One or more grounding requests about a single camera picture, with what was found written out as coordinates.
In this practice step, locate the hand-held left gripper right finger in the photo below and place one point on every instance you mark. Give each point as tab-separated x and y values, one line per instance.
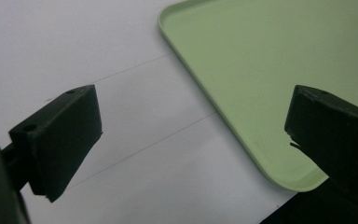
335	137

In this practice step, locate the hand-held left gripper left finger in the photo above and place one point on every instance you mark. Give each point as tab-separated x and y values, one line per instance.
59	140

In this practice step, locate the light green plastic tray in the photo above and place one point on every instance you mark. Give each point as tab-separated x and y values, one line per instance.
261	77

